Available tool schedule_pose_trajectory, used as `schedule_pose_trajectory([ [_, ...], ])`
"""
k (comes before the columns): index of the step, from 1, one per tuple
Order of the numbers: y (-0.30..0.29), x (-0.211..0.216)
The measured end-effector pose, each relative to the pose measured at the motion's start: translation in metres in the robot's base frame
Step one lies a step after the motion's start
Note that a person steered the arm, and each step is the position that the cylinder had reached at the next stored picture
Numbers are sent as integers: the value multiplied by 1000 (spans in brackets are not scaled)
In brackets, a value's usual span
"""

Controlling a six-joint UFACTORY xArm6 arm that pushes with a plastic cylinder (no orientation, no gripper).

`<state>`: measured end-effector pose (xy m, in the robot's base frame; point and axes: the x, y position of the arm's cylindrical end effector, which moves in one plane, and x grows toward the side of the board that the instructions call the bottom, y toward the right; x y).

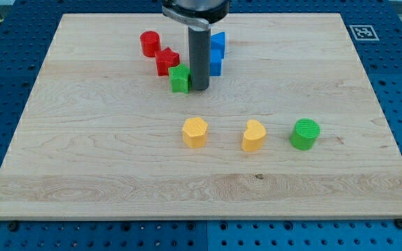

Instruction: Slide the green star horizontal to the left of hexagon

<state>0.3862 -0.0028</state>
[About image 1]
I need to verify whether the red cylinder block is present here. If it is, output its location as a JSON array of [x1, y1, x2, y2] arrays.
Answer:
[[140, 31, 161, 57]]

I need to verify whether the green cylinder block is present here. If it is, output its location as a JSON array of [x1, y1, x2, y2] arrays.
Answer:
[[290, 118, 320, 151]]

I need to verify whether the red star block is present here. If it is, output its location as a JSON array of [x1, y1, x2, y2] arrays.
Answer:
[[155, 47, 180, 76]]

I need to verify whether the green star block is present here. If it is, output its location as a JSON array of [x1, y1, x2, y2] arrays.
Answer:
[[168, 63, 191, 93]]

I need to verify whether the yellow heart block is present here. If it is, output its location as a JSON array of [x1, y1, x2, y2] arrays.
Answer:
[[241, 119, 267, 152]]

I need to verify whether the blue triangle block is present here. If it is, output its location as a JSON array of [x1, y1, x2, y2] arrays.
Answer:
[[211, 31, 225, 59]]

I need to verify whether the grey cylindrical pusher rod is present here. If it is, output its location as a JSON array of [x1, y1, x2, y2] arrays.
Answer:
[[188, 27, 211, 91]]

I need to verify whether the blue cube block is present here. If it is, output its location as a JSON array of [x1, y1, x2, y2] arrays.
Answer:
[[209, 50, 223, 76]]

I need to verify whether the wooden board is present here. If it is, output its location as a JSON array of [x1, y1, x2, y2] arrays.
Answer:
[[0, 13, 402, 221]]

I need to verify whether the white fiducial marker tag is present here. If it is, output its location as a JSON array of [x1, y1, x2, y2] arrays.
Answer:
[[350, 24, 379, 41]]

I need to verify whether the yellow hexagon block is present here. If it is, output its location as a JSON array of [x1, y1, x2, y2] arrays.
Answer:
[[182, 117, 208, 149]]

